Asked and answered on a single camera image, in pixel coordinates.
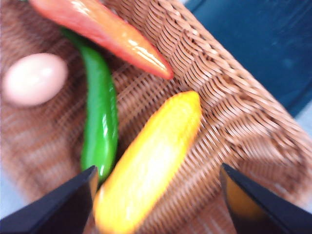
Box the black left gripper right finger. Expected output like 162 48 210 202
219 162 312 234

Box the yellow corn cob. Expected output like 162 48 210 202
93 90 202 234

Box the brown woven wicker basket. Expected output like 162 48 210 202
0 0 312 234

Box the orange carrot with green leaves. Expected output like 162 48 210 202
29 0 175 80

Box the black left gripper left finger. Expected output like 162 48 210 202
0 165 99 234

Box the green chili pepper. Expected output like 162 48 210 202
59 28 119 186

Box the pale brown egg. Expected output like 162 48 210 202
1 53 69 107

